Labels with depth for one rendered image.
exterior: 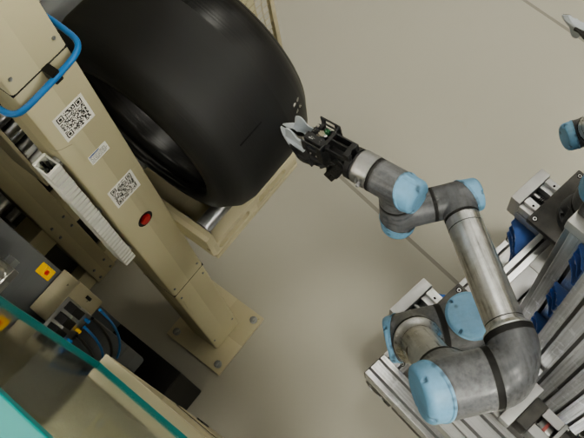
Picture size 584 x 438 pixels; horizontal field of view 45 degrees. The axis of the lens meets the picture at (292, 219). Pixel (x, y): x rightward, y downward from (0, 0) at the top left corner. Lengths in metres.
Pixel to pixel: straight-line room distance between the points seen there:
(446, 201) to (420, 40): 1.87
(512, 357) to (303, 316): 1.48
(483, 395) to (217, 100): 0.76
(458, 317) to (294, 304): 1.13
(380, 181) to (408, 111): 1.68
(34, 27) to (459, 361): 0.92
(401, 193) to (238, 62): 0.43
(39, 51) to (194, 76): 0.34
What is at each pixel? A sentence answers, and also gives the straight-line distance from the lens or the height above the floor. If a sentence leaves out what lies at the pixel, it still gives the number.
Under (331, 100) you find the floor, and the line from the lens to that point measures 3.14.
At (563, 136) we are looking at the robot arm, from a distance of 1.97.
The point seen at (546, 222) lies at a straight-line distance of 2.10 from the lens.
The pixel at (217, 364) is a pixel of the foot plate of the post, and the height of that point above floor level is 0.02.
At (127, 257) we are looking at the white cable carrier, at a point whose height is 0.98.
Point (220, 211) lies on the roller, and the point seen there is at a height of 0.92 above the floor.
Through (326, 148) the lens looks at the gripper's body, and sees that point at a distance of 1.48.
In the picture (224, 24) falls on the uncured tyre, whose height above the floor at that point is 1.45.
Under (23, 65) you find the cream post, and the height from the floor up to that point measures 1.69.
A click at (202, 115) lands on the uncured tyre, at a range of 1.47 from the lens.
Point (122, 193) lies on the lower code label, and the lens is 1.64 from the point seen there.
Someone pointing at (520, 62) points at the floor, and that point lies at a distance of 3.29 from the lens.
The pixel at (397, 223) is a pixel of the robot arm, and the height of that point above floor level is 1.22.
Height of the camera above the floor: 2.58
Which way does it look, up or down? 64 degrees down
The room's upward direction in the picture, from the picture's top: 15 degrees counter-clockwise
